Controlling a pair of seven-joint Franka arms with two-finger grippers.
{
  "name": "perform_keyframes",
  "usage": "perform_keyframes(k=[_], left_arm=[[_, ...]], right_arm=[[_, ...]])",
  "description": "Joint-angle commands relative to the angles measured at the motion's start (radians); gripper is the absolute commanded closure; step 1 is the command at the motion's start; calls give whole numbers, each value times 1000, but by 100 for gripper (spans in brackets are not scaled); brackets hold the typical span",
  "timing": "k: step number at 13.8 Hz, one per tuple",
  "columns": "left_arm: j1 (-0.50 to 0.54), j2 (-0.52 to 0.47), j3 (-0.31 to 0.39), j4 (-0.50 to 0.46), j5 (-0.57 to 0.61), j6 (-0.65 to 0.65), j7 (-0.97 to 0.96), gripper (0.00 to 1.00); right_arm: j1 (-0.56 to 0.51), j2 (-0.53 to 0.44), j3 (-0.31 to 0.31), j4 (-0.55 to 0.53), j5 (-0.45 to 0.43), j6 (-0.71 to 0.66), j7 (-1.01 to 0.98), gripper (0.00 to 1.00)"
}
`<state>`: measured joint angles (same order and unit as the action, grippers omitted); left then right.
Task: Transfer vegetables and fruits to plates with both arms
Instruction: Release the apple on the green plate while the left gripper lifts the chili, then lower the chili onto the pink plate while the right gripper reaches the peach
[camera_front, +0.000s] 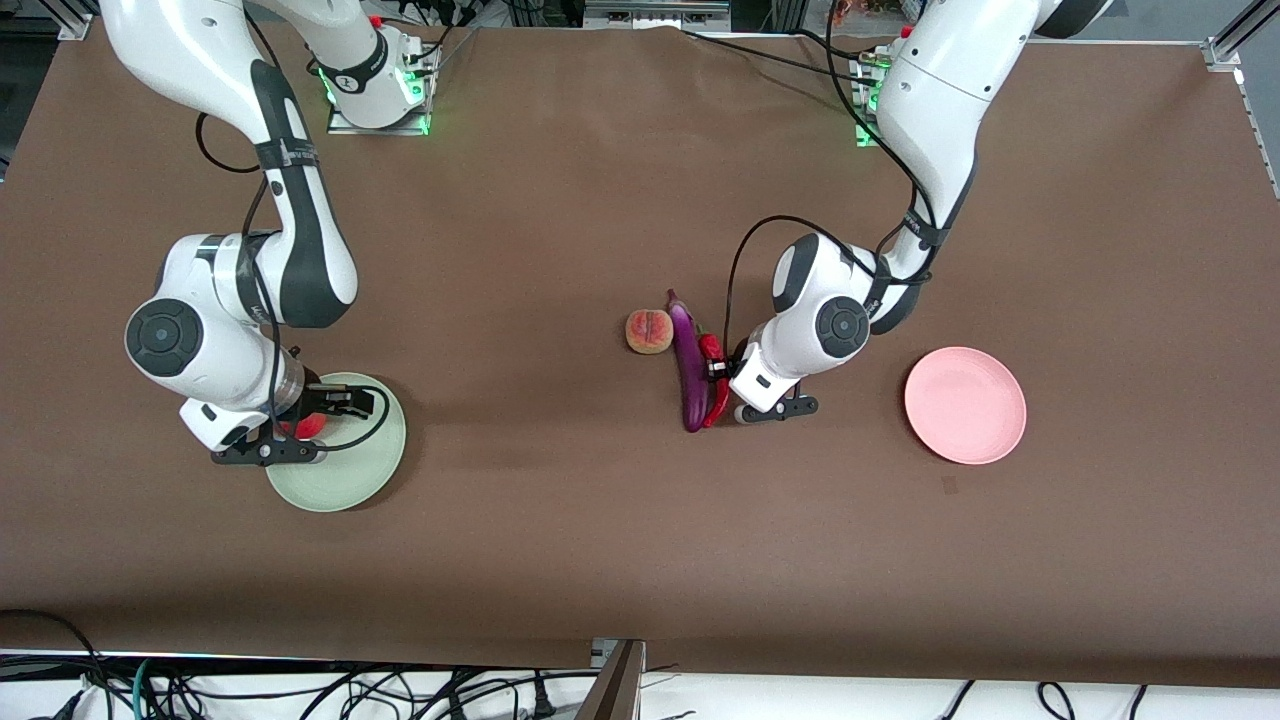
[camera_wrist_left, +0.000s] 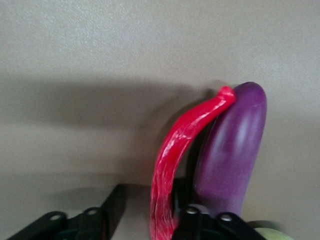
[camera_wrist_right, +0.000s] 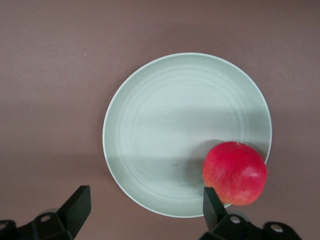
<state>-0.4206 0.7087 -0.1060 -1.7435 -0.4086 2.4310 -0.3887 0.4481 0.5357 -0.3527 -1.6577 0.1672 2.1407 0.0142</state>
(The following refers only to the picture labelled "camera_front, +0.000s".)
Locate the red chili pepper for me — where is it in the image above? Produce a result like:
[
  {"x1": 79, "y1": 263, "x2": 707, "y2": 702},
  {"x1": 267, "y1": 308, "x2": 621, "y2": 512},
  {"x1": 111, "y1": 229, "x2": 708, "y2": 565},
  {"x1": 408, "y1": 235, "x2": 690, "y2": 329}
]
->
[{"x1": 698, "y1": 325, "x2": 732, "y2": 429}]

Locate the yellow-red peach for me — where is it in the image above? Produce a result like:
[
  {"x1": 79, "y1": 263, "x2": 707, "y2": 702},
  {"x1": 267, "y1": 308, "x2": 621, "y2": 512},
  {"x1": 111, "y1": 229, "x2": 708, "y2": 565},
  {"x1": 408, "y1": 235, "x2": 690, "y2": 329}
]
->
[{"x1": 625, "y1": 309, "x2": 675, "y2": 356}]

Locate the purple eggplant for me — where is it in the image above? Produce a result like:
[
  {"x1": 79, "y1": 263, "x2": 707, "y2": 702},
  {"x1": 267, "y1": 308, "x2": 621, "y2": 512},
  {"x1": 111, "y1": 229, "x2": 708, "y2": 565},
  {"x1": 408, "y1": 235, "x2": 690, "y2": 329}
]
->
[{"x1": 666, "y1": 289, "x2": 714, "y2": 433}]

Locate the pale green plate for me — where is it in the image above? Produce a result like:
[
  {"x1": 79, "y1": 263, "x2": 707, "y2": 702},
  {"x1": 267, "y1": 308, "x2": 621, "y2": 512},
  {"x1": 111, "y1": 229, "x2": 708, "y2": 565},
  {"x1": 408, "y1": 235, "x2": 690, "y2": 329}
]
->
[{"x1": 263, "y1": 372, "x2": 408, "y2": 514}]

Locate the brown table cover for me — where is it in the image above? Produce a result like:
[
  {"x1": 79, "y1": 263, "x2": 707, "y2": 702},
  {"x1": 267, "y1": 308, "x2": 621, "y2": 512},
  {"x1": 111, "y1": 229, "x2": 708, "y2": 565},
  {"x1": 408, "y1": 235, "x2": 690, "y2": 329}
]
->
[{"x1": 0, "y1": 22, "x2": 1280, "y2": 691}]

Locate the pink plate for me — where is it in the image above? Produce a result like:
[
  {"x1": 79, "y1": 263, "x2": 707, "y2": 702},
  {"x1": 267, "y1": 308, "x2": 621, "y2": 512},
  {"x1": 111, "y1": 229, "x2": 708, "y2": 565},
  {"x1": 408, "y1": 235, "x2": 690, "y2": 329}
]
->
[{"x1": 904, "y1": 346, "x2": 1028, "y2": 466}]

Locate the grey metal box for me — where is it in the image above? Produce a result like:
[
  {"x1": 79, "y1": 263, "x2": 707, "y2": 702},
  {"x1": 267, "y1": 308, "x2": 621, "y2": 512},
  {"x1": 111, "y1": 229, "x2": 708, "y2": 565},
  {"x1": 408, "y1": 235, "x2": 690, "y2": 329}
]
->
[{"x1": 583, "y1": 0, "x2": 732, "y2": 31}]

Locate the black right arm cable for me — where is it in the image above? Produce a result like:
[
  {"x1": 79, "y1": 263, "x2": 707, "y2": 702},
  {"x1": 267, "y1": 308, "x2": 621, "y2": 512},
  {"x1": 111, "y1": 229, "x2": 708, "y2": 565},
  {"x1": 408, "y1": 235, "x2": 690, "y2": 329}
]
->
[{"x1": 194, "y1": 10, "x2": 392, "y2": 453}]

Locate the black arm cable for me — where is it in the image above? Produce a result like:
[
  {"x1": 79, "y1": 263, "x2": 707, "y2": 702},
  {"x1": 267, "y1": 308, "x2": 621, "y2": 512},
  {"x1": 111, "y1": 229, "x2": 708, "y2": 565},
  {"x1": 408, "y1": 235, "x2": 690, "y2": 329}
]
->
[
  {"x1": 722, "y1": 0, "x2": 946, "y2": 366},
  {"x1": 194, "y1": 10, "x2": 392, "y2": 453}
]

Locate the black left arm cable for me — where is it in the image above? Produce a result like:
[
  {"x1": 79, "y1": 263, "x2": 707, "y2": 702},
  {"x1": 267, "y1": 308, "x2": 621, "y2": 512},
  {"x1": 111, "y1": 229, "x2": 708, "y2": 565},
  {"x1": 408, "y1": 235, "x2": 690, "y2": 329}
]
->
[{"x1": 722, "y1": 0, "x2": 946, "y2": 366}]

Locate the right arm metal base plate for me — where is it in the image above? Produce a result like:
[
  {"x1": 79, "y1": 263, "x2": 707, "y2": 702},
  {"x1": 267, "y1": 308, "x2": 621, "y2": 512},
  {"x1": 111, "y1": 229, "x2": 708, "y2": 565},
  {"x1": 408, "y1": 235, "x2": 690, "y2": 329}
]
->
[{"x1": 326, "y1": 100, "x2": 433, "y2": 137}]

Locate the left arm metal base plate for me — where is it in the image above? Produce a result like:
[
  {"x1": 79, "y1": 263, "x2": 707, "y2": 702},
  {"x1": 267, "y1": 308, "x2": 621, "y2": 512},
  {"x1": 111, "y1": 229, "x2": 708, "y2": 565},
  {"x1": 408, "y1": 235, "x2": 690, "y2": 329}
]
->
[{"x1": 853, "y1": 55, "x2": 893, "y2": 149}]

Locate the black cable on table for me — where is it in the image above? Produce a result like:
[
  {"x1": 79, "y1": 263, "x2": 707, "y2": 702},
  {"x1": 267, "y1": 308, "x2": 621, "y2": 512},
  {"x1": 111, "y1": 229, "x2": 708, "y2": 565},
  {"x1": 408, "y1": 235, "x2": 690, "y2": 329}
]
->
[{"x1": 683, "y1": 28, "x2": 881, "y2": 89}]

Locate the aluminium profile post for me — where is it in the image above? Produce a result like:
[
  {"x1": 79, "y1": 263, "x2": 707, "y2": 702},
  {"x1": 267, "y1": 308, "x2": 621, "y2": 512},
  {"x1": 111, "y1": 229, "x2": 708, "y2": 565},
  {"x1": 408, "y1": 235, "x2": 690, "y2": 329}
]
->
[{"x1": 575, "y1": 638, "x2": 648, "y2": 720}]

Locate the thick black floor cable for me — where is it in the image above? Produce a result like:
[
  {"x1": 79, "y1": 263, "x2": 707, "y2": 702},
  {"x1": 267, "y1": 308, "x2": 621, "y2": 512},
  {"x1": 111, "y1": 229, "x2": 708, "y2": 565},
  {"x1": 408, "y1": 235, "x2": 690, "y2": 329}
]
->
[{"x1": 0, "y1": 608, "x2": 116, "y2": 720}]

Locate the aluminium frame profile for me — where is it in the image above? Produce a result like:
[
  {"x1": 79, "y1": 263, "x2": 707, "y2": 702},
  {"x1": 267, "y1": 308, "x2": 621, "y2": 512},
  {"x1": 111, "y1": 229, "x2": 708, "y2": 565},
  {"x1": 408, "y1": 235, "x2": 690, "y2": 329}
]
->
[{"x1": 35, "y1": 0, "x2": 101, "y2": 41}]

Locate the aluminium frame corner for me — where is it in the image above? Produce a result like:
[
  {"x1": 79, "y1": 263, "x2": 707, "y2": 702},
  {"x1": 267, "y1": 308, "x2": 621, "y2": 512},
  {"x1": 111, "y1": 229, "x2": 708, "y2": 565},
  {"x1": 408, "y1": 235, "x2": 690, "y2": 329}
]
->
[{"x1": 1203, "y1": 0, "x2": 1280, "y2": 73}]

